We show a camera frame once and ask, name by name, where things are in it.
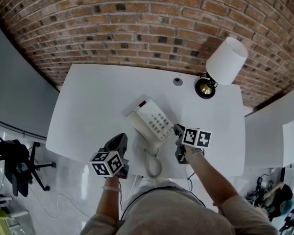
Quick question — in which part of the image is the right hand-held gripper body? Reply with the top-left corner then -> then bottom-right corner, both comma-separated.
173,123 -> 212,165

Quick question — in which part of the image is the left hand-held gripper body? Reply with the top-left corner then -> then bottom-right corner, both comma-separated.
89,133 -> 131,180

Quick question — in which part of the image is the white telephone handset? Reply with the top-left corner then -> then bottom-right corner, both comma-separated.
126,111 -> 164,156

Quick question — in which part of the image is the white telephone base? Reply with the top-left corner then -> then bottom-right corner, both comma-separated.
122,96 -> 175,142

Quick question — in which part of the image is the person's right forearm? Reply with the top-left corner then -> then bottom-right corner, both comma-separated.
185,147 -> 242,207

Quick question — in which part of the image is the person's left forearm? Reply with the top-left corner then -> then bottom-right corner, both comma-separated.
95,175 -> 123,220

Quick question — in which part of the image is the white table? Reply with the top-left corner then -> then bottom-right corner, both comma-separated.
45,63 -> 246,180

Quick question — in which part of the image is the white partition board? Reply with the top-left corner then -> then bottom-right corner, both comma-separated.
244,82 -> 294,168

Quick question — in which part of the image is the person's beige shirt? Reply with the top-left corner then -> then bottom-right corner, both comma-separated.
79,180 -> 280,235

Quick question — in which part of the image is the white shade table lamp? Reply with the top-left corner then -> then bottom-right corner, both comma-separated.
194,37 -> 249,100

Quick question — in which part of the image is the black office chair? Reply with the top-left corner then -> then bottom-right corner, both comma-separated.
0,128 -> 57,197

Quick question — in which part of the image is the dark bag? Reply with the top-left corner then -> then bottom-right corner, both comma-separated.
266,182 -> 294,220

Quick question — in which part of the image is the white wrist bracelet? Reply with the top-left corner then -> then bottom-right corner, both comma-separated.
102,184 -> 123,193

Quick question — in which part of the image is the white coiled telephone cord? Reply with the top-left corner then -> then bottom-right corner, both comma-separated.
144,148 -> 163,179

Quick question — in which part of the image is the thin white floor cable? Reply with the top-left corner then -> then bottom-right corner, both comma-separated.
28,187 -> 91,219

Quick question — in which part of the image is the black cable tangle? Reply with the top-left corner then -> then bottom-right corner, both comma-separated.
245,175 -> 273,207

